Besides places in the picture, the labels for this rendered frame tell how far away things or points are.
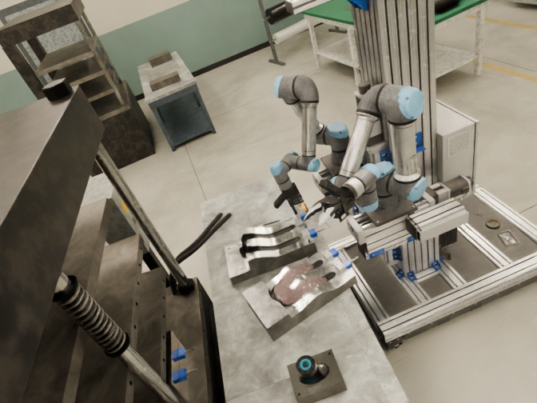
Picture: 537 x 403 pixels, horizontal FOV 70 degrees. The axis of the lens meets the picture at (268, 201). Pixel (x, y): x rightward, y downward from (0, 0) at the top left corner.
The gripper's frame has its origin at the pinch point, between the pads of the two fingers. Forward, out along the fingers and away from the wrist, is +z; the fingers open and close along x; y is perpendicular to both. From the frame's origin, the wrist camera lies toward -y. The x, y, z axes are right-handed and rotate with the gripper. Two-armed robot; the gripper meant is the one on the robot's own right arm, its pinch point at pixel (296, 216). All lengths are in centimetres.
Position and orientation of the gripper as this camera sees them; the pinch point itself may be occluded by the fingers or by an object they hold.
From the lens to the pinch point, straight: 221.1
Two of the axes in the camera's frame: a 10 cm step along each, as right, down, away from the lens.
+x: -1.7, -4.6, 8.7
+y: 8.9, -4.5, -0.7
